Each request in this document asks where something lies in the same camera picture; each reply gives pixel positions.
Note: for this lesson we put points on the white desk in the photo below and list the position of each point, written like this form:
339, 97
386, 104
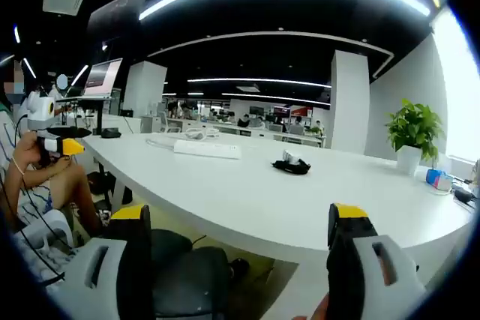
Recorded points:
225, 192

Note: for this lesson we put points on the potted green plant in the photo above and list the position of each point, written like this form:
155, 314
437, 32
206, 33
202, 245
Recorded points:
412, 125

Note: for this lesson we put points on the person's right hand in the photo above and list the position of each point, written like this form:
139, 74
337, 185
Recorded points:
318, 310

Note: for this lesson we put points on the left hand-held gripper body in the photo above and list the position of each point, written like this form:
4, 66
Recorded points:
41, 112

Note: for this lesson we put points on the dark hanging monitor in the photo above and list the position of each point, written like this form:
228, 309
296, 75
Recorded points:
116, 16

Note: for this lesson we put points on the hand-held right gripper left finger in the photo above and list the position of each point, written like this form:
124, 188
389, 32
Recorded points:
131, 260

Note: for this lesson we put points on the black laptop stand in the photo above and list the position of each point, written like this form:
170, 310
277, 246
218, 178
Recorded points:
99, 117

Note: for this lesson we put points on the blue tissue box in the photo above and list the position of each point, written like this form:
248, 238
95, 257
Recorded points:
435, 178

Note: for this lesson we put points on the small black device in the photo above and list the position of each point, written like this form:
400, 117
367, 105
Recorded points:
110, 133

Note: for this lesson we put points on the row of white office desks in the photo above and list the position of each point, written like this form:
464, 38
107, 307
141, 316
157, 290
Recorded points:
262, 133

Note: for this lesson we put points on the black adapter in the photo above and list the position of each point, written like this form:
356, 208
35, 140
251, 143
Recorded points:
463, 195

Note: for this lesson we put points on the person's left hand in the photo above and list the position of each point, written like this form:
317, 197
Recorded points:
28, 157

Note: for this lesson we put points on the open laptop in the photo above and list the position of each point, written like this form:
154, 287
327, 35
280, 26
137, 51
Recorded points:
101, 76

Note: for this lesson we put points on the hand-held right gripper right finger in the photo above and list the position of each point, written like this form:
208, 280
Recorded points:
348, 260

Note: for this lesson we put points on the white power strip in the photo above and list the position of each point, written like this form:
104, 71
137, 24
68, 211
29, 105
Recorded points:
206, 149

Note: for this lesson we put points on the black office chair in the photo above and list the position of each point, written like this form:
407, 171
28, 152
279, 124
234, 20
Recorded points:
187, 275

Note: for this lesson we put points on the black bag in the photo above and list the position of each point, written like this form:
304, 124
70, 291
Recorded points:
99, 185

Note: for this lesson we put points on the white plastic chair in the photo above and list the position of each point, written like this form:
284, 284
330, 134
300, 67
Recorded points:
56, 222

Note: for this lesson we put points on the person's striped shirt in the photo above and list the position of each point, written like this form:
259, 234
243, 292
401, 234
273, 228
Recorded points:
7, 136

